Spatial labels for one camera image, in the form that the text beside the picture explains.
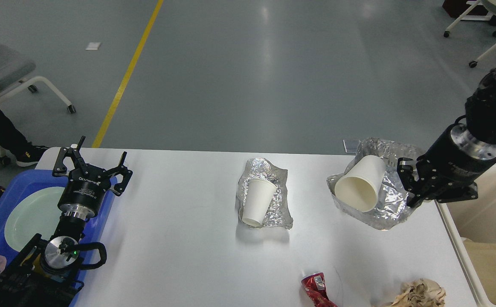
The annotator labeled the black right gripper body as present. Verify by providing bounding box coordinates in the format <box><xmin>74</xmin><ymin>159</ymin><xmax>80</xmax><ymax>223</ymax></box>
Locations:
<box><xmin>417</xmin><ymin>125</ymin><xmax>496</xmax><ymax>187</ymax></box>

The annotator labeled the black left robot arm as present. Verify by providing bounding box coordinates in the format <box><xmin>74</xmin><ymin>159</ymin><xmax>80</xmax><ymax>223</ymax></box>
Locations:
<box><xmin>0</xmin><ymin>136</ymin><xmax>133</xmax><ymax>307</ymax></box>

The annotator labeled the transparent floor plate left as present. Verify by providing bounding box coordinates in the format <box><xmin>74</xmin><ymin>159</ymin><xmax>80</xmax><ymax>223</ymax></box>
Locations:
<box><xmin>343</xmin><ymin>139</ymin><xmax>361</xmax><ymax>154</ymax></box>

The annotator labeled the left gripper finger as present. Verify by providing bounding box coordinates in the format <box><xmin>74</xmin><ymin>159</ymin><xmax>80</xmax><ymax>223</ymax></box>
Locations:
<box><xmin>96</xmin><ymin>151</ymin><xmax>133</xmax><ymax>197</ymax></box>
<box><xmin>52</xmin><ymin>136</ymin><xmax>87</xmax><ymax>182</ymax></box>

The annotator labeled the light green plate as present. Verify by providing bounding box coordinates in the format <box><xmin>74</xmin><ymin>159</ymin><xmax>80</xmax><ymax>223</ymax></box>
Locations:
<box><xmin>4</xmin><ymin>187</ymin><xmax>64</xmax><ymax>252</ymax></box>

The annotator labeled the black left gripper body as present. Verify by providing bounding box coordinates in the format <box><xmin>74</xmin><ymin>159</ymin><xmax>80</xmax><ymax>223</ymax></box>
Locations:
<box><xmin>58</xmin><ymin>176</ymin><xmax>111</xmax><ymax>221</ymax></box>

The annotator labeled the white paper cup on foil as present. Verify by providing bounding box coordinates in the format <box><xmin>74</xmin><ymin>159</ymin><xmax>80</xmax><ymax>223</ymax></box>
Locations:
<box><xmin>241</xmin><ymin>178</ymin><xmax>277</xmax><ymax>227</ymax></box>

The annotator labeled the crumpled brown paper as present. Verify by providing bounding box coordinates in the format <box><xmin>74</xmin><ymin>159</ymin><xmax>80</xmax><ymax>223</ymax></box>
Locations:
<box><xmin>391</xmin><ymin>278</ymin><xmax>446</xmax><ymax>307</ymax></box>

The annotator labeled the white paper cup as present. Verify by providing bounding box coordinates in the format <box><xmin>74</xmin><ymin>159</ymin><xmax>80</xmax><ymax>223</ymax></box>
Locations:
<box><xmin>333</xmin><ymin>155</ymin><xmax>386</xmax><ymax>212</ymax></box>
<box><xmin>241</xmin><ymin>178</ymin><xmax>277</xmax><ymax>227</ymax></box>

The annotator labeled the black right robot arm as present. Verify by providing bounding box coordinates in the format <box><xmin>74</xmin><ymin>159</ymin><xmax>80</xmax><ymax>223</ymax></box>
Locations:
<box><xmin>397</xmin><ymin>68</ymin><xmax>496</xmax><ymax>208</ymax></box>

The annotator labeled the grey office chair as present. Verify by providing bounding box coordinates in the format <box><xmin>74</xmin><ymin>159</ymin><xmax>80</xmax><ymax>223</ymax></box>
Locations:
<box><xmin>0</xmin><ymin>43</ymin><xmax>76</xmax><ymax>113</ymax></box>

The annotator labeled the beige plastic bin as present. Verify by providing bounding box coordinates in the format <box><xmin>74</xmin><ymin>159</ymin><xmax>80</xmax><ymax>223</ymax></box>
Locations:
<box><xmin>437</xmin><ymin>165</ymin><xmax>496</xmax><ymax>307</ymax></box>

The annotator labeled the crumpled aluminium foil sheet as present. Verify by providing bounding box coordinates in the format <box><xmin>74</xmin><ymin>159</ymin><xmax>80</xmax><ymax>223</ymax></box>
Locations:
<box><xmin>236</xmin><ymin>158</ymin><xmax>294</xmax><ymax>229</ymax></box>

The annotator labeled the crushed red can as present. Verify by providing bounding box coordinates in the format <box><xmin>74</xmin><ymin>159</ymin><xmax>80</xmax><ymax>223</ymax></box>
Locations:
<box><xmin>301</xmin><ymin>272</ymin><xmax>338</xmax><ymax>307</ymax></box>

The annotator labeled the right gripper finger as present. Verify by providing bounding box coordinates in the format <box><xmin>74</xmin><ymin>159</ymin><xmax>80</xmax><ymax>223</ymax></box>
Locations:
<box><xmin>397</xmin><ymin>157</ymin><xmax>422</xmax><ymax>194</ymax></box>
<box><xmin>406</xmin><ymin>183</ymin><xmax>478</xmax><ymax>208</ymax></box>

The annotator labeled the blue plastic tray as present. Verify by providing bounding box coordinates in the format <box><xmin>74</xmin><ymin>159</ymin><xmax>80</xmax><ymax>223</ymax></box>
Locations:
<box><xmin>0</xmin><ymin>170</ymin><xmax>115</xmax><ymax>307</ymax></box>

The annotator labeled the white chair base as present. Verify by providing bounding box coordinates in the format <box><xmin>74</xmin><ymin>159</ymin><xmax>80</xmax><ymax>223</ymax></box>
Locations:
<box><xmin>444</xmin><ymin>0</ymin><xmax>496</xmax><ymax>69</ymax></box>

